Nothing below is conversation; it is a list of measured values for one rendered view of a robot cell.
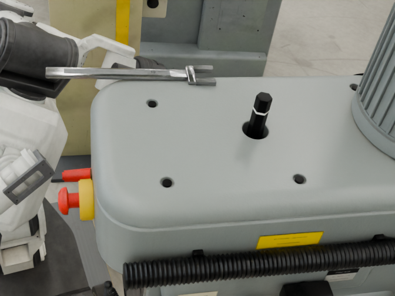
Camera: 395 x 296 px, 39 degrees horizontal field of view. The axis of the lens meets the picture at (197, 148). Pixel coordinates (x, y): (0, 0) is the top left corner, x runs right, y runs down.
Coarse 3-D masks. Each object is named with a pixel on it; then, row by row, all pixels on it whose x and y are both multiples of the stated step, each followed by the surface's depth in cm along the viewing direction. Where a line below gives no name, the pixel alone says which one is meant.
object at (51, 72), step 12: (48, 72) 78; (60, 72) 78; (72, 72) 79; (84, 72) 79; (96, 72) 79; (108, 72) 80; (120, 72) 80; (132, 72) 80; (144, 72) 81; (156, 72) 81; (168, 72) 81; (180, 72) 82; (192, 72) 82; (204, 72) 83; (192, 84) 81; (204, 84) 81
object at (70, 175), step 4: (88, 168) 91; (64, 172) 90; (68, 172) 90; (72, 172) 90; (76, 172) 90; (80, 172) 90; (84, 172) 90; (88, 172) 90; (64, 176) 90; (68, 176) 90; (72, 176) 90; (76, 176) 90; (80, 176) 90; (84, 176) 90; (88, 176) 90; (64, 180) 90; (68, 180) 90; (72, 180) 90; (76, 180) 90
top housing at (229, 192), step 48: (96, 96) 78; (144, 96) 78; (192, 96) 79; (240, 96) 81; (288, 96) 82; (336, 96) 84; (96, 144) 72; (144, 144) 71; (192, 144) 73; (240, 144) 74; (288, 144) 75; (336, 144) 76; (96, 192) 68; (144, 192) 66; (192, 192) 67; (240, 192) 68; (288, 192) 69; (336, 192) 70; (384, 192) 72; (96, 240) 76; (144, 240) 68; (192, 240) 70; (240, 240) 72; (288, 240) 74; (336, 240) 76
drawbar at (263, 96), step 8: (256, 96) 72; (264, 96) 72; (256, 104) 72; (264, 104) 72; (264, 112) 73; (256, 120) 74; (264, 120) 74; (248, 128) 76; (256, 128) 75; (248, 136) 76; (256, 136) 76
